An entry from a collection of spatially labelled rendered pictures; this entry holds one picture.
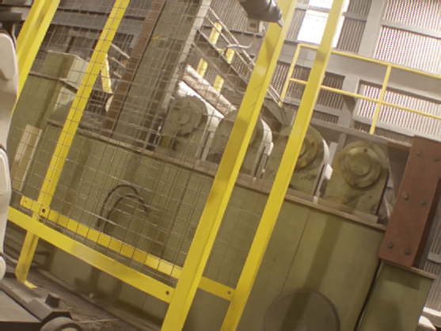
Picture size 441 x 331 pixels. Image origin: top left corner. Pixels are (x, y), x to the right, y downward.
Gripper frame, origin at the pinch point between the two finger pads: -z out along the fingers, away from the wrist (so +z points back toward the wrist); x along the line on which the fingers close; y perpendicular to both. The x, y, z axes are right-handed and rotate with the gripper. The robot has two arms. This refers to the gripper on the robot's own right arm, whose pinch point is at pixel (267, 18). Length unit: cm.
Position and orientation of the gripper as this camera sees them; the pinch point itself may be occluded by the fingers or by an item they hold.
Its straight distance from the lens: 157.9
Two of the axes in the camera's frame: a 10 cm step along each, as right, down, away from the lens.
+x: 8.5, 2.7, -4.4
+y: 3.4, -9.4, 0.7
